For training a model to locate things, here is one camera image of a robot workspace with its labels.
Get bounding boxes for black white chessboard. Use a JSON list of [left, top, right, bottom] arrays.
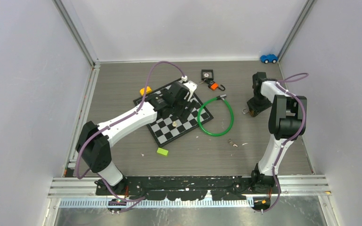
[[147, 93, 214, 147]]

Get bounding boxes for orange black padlock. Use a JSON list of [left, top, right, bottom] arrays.
[[208, 81, 225, 91]]

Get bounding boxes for blue toy car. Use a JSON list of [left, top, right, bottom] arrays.
[[260, 54, 279, 64]]

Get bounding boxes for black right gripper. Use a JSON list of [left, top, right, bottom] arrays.
[[247, 93, 272, 117]]

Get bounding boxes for brass padlock with steel shackle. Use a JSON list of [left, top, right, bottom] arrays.
[[242, 108, 250, 114]]

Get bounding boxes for black square key tag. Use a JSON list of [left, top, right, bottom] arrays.
[[201, 69, 214, 81]]

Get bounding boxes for aluminium frame rail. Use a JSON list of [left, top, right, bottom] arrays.
[[48, 175, 331, 212]]

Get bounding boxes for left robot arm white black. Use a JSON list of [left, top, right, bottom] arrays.
[[75, 81, 197, 195]]

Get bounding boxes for lime green block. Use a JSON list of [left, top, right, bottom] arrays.
[[156, 148, 169, 156]]

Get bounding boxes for yellow toy block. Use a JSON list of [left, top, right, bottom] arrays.
[[140, 86, 152, 96]]

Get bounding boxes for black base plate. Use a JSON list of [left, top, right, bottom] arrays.
[[95, 176, 279, 201]]

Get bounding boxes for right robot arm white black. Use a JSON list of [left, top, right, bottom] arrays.
[[247, 72, 307, 193]]

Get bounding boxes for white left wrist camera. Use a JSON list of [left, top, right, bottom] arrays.
[[181, 75, 197, 101]]

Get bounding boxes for silver cable lock keys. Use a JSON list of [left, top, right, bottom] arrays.
[[228, 139, 238, 147]]

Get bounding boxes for green cable lock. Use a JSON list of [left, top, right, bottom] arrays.
[[197, 94, 234, 137]]

